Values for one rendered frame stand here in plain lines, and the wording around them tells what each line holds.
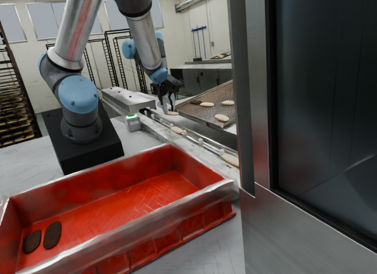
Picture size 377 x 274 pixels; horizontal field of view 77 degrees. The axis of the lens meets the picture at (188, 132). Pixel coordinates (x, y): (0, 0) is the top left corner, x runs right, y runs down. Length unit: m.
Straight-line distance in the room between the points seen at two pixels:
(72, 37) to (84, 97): 0.18
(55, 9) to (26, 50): 1.38
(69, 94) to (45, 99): 7.26
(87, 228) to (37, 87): 7.52
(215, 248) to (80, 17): 0.71
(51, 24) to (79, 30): 7.27
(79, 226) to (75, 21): 0.57
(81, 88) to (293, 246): 0.74
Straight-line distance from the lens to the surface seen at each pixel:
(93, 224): 0.67
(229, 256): 0.51
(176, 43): 8.88
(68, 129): 0.96
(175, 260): 0.52
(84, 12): 0.82
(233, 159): 0.75
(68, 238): 0.66
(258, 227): 0.35
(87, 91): 0.85
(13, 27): 8.15
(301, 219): 0.27
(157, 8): 8.78
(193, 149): 0.85
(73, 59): 0.90
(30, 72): 8.07
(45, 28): 8.09
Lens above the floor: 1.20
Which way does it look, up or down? 19 degrees down
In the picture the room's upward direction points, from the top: 8 degrees counter-clockwise
